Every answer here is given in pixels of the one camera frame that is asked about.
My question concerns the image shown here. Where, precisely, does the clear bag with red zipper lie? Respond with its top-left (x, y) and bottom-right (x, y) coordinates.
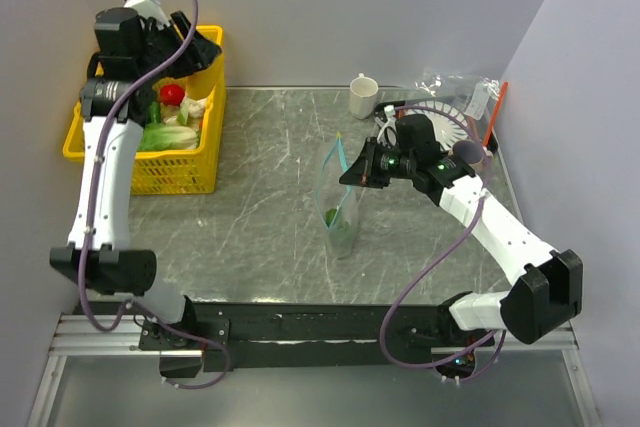
top-left (413, 71), bottom-right (509, 133)

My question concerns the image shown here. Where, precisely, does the white toy cauliflower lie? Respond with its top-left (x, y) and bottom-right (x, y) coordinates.
top-left (177, 96), bottom-right (207, 125)

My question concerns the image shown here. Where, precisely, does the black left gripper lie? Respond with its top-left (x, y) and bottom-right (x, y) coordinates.
top-left (136, 10), bottom-right (221, 85)

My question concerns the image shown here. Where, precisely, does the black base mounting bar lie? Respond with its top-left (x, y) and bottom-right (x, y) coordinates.
top-left (119, 299), bottom-right (501, 381)

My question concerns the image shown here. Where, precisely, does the black rectangular tray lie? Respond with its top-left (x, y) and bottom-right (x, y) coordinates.
top-left (395, 95), bottom-right (499, 155)

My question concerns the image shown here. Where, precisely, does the green toy lettuce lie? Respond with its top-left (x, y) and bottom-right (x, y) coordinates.
top-left (138, 124), bottom-right (199, 152)

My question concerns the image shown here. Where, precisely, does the beige mug purple inside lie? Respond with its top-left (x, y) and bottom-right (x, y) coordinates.
top-left (450, 139), bottom-right (492, 173)

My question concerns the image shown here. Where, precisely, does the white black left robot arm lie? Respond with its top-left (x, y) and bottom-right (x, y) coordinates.
top-left (49, 7), bottom-right (222, 349)

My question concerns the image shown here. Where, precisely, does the white blue striped plate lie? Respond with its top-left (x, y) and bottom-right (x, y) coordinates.
top-left (419, 101), bottom-right (469, 151)

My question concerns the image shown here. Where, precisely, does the green toy cucumber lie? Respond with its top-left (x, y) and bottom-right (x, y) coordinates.
top-left (147, 102), bottom-right (162, 124)

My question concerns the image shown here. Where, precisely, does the white ceramic mug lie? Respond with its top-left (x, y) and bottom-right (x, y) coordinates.
top-left (349, 73), bottom-right (379, 120)

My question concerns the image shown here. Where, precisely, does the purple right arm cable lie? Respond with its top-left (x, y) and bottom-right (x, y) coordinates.
top-left (378, 104), bottom-right (506, 382)

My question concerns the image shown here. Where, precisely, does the clear bag with blue zipper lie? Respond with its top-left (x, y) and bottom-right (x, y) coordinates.
top-left (313, 133), bottom-right (359, 260)

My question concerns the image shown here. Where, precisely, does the red toy tomato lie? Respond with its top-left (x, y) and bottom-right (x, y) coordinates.
top-left (158, 84), bottom-right (186, 106)

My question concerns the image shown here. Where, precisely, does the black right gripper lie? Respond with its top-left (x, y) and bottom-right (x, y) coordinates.
top-left (340, 137), bottom-right (416, 189)

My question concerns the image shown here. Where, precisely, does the yellow plastic basket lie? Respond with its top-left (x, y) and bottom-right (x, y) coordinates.
top-left (62, 25), bottom-right (226, 195)

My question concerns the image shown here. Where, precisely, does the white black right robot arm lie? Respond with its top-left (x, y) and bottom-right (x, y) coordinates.
top-left (339, 114), bottom-right (583, 345)

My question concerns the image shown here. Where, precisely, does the green toy bell pepper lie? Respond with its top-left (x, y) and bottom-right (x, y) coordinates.
top-left (324, 208), bottom-right (352, 243)

